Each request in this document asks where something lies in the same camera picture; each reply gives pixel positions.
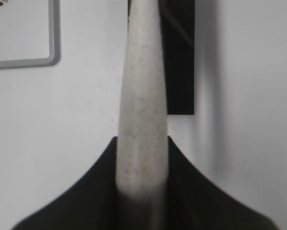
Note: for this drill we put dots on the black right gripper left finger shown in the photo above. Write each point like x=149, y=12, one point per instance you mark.
x=89, y=204

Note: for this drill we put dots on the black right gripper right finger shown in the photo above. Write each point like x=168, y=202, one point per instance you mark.
x=195, y=203

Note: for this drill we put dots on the white-handled cleaver knife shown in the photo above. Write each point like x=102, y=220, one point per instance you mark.
x=142, y=148

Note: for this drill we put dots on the white grey-rimmed cutting board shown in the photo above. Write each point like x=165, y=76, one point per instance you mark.
x=29, y=33

